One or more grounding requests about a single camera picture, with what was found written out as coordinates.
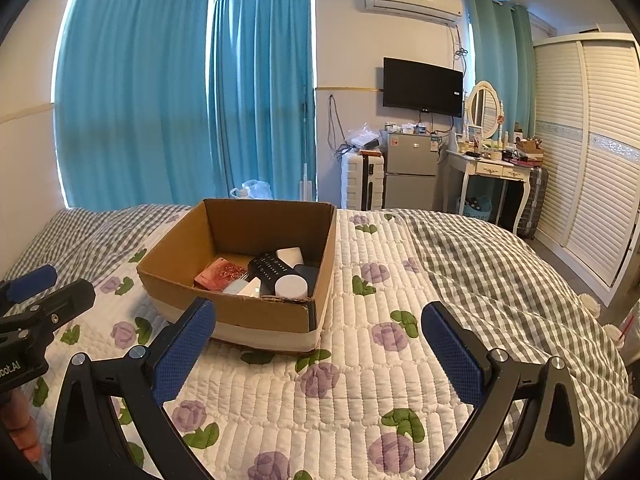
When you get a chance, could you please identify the person's left hand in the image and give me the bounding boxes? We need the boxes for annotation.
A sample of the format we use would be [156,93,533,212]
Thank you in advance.
[0,390,43,463]

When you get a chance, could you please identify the white louvred wardrobe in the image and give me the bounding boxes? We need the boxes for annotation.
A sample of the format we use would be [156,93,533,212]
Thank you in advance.
[530,32,640,306]

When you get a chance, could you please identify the long black box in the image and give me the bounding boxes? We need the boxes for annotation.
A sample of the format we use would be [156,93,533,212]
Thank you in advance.
[247,251,301,297]

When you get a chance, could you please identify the white dressing table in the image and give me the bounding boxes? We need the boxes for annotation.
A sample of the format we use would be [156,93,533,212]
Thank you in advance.
[445,147,535,233]

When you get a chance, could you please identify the narrow blue curtain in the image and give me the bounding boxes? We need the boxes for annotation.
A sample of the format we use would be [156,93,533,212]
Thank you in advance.
[210,0,318,208]

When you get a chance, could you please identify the clear plastic bag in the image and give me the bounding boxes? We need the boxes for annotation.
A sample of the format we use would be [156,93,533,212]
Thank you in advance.
[346,122,383,153]

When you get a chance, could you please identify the white air conditioner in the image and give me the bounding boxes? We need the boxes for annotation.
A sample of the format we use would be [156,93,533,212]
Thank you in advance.
[363,0,463,28]

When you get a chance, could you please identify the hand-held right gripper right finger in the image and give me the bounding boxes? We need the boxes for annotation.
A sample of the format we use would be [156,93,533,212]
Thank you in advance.
[421,301,588,480]

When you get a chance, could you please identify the silver mini fridge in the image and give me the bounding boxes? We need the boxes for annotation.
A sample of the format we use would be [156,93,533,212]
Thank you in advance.
[382,131,441,211]

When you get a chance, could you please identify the white cup with straw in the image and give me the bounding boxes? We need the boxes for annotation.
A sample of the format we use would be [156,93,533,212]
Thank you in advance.
[602,310,632,356]

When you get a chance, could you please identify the floral quilted bedspread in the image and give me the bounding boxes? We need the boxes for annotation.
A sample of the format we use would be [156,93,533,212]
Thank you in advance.
[2,204,628,441]

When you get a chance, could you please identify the dark rectangular device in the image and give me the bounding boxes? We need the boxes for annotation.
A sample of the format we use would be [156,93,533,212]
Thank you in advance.
[292,263,319,298]

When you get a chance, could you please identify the oval white mirror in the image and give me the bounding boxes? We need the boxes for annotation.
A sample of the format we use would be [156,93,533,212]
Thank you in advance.
[466,81,502,142]

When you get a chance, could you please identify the brown box on dressing table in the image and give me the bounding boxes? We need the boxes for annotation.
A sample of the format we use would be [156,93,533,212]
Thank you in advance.
[515,137,545,166]

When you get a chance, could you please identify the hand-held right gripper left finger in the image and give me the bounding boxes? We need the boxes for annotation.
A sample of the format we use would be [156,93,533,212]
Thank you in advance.
[52,297,217,480]

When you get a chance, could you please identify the silver suitcase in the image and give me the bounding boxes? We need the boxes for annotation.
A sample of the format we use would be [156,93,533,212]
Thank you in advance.
[517,166,549,240]

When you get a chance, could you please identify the black wall cables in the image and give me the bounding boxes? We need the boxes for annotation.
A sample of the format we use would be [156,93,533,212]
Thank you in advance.
[327,92,351,153]

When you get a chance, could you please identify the blue basket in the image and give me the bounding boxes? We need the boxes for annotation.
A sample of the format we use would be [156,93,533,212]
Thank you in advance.
[457,192,493,220]

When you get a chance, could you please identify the black wall television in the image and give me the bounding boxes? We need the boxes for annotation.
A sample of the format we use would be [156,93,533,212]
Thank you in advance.
[383,57,464,118]

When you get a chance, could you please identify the cardboard box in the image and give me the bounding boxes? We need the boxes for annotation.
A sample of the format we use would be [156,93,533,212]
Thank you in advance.
[136,198,337,356]

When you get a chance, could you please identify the wide blue curtain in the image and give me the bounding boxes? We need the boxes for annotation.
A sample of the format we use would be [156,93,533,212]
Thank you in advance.
[52,0,218,211]

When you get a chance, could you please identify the white suitcase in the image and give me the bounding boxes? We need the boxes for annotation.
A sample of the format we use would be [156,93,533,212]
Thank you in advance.
[341,150,387,212]

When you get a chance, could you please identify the white plastic bag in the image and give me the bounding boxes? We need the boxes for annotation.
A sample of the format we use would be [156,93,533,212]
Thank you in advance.
[230,179,273,201]

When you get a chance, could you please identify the red patterned box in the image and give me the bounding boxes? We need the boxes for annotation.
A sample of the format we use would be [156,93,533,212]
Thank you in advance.
[194,257,248,292]

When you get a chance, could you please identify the blue curtain beside wardrobe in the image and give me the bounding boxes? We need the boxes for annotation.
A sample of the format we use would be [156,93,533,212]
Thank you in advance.
[465,0,536,141]

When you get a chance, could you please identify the white bottle with red cap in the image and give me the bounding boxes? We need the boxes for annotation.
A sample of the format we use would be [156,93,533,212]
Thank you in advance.
[275,275,309,302]

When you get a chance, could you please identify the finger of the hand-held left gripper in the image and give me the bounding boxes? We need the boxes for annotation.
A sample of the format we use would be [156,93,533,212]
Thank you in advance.
[30,280,96,334]
[0,265,58,304]

